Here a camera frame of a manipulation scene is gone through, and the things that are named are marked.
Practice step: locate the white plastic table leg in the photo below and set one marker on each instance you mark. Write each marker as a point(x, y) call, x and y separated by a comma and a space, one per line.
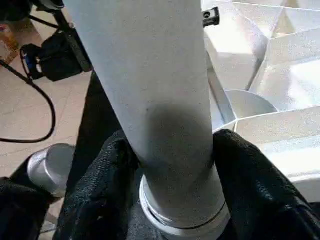
point(155, 75)

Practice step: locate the black box device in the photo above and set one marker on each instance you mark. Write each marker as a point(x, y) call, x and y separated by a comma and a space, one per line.
point(57, 57)

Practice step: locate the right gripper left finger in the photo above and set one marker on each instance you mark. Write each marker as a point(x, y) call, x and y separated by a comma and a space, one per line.
point(100, 195)

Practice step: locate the white plastic table top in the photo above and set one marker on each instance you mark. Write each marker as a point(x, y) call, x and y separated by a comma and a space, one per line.
point(287, 62)

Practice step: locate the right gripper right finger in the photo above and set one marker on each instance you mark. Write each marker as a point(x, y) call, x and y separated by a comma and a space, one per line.
point(260, 195)

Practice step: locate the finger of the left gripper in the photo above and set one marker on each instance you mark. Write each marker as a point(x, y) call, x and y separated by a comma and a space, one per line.
point(211, 16)

